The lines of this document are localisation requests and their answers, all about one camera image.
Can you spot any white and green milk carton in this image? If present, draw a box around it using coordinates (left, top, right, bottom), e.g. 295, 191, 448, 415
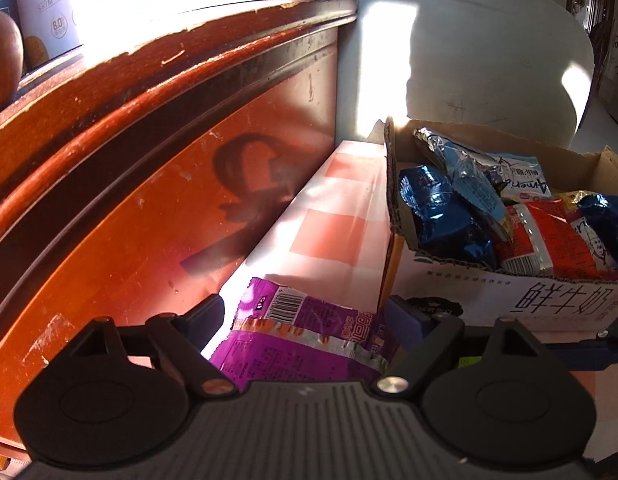
11, 0, 294, 58

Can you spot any cardboard box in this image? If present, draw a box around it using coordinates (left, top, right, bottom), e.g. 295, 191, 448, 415
378, 116, 618, 333

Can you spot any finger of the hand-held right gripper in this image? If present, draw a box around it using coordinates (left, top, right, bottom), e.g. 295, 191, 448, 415
556, 321, 618, 372

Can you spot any blue foil snack packet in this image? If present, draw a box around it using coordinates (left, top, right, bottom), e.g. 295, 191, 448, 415
576, 194, 618, 268
399, 164, 500, 268

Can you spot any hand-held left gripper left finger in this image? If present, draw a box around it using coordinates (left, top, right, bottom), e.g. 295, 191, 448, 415
69, 294, 238, 402

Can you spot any purple snack packet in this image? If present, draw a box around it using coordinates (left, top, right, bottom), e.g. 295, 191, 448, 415
209, 276, 404, 393

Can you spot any red wooden cabinet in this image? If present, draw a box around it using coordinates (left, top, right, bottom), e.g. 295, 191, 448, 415
0, 0, 360, 461

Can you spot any orange round fruit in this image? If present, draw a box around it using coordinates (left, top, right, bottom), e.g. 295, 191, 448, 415
0, 10, 24, 118

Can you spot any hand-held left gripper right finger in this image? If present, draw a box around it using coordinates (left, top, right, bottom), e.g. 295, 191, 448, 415
375, 295, 542, 397

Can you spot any red snack packet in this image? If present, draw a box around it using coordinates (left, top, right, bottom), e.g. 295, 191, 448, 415
494, 199, 610, 281

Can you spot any silver and blue snack packet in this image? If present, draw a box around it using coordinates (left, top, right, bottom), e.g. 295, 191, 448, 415
414, 126, 514, 241

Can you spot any white and blue snack packet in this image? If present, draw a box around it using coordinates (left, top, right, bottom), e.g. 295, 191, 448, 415
494, 155, 552, 201

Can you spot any yellow bread packet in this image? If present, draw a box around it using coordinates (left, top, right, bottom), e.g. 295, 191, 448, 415
559, 190, 596, 211

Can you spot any pink checked cloth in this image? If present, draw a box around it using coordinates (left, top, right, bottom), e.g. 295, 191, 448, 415
204, 140, 618, 466

